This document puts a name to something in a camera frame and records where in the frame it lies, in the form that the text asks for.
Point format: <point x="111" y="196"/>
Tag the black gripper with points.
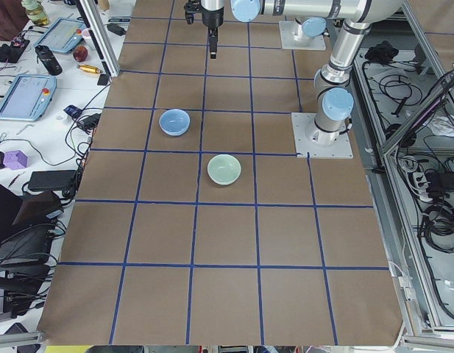
<point x="212" y="19"/>

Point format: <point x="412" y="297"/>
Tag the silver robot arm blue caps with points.
<point x="334" y="102"/>

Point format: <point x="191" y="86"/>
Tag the second robot base joint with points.
<point x="309" y="28"/>

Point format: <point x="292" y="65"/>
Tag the blue ceramic bowl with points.
<point x="175" y="122"/>

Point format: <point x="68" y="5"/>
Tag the green ceramic bowl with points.
<point x="224" y="169"/>

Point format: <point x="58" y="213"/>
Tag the black power adapter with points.
<point x="116" y="29"/>

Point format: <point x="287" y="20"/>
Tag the black small phone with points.
<point x="103" y="80"/>

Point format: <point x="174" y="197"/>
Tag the white pink cup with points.
<point x="86" y="34"/>

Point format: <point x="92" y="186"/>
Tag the yellow cylindrical tool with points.
<point x="89" y="69"/>

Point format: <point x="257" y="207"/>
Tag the red apple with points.
<point x="80" y="54"/>

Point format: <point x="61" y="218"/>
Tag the far blue teach pendant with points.
<point x="62" y="36"/>

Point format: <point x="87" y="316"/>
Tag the blue teach pendant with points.
<point x="62" y="36"/>
<point x="28" y="97"/>

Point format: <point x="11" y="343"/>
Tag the black water bottle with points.
<point x="49" y="61"/>

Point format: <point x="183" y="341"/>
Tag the brown paper table mat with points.
<point x="156" y="253"/>

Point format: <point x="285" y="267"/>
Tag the green drink bottle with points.
<point x="35" y="12"/>

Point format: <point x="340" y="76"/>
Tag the near blue teach pendant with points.
<point x="28" y="97"/>

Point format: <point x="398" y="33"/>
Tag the black flat adapter brick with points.
<point x="51" y="180"/>

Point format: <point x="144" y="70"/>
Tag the purple plastic block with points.
<point x="15" y="160"/>

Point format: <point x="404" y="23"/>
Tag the aluminium frame post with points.
<point x="97" y="30"/>

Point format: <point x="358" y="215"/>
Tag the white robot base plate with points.
<point x="312" y="142"/>

